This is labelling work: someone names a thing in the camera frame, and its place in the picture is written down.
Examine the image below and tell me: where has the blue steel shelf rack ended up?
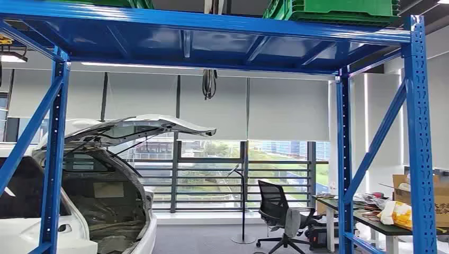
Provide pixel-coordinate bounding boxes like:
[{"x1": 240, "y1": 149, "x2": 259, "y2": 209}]
[{"x1": 0, "y1": 0, "x2": 438, "y2": 254}]

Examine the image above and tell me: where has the grey roller blind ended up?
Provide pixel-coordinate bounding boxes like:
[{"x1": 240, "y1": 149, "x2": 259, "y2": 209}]
[
  {"x1": 364, "y1": 72, "x2": 404, "y2": 166},
  {"x1": 178, "y1": 74, "x2": 248, "y2": 142},
  {"x1": 7, "y1": 68, "x2": 106, "y2": 120},
  {"x1": 248, "y1": 77, "x2": 331, "y2": 142},
  {"x1": 426, "y1": 52, "x2": 449, "y2": 171},
  {"x1": 105, "y1": 71, "x2": 179, "y2": 141}
]

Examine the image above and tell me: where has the grey window railing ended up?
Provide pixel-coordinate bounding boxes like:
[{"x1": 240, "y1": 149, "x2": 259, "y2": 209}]
[{"x1": 128, "y1": 159, "x2": 330, "y2": 213}]

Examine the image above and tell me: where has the black floor lamp stand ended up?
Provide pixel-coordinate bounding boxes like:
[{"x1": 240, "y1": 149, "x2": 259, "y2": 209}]
[{"x1": 227, "y1": 164, "x2": 256, "y2": 245}]

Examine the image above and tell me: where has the black mesh office chair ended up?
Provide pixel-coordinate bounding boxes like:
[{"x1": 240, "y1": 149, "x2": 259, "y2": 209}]
[{"x1": 256, "y1": 180, "x2": 325, "y2": 254}]

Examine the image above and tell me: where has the long ceiling light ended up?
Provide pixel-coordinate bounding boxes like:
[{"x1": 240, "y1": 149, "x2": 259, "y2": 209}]
[{"x1": 80, "y1": 62, "x2": 204, "y2": 70}]

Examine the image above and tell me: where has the grey cloth on chair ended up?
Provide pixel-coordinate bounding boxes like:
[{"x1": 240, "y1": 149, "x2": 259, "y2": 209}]
[{"x1": 284, "y1": 208, "x2": 302, "y2": 239}]

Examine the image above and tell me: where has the black equipment case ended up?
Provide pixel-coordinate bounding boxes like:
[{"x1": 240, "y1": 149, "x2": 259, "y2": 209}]
[{"x1": 308, "y1": 226, "x2": 339, "y2": 252}]

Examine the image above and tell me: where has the black-top desk with white legs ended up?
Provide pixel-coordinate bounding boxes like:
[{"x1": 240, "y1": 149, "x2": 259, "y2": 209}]
[{"x1": 312, "y1": 196, "x2": 449, "y2": 254}]

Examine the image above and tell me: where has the yellow and white parcel bag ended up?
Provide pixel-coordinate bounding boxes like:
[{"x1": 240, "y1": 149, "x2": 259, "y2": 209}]
[{"x1": 377, "y1": 201, "x2": 413, "y2": 231}]

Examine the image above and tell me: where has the small ceiling light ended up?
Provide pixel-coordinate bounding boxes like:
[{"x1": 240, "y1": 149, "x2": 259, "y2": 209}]
[{"x1": 0, "y1": 51, "x2": 28, "y2": 64}]

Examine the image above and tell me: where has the open brown cardboard box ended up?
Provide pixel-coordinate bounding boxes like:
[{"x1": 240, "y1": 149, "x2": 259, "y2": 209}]
[{"x1": 380, "y1": 174, "x2": 449, "y2": 229}]

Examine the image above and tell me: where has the white car with open tailgate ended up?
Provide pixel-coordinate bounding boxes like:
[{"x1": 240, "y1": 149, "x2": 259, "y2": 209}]
[{"x1": 0, "y1": 114, "x2": 217, "y2": 254}]

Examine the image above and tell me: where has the hanging black cable loop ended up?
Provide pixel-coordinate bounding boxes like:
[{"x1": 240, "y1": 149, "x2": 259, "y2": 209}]
[{"x1": 202, "y1": 69, "x2": 218, "y2": 101}]

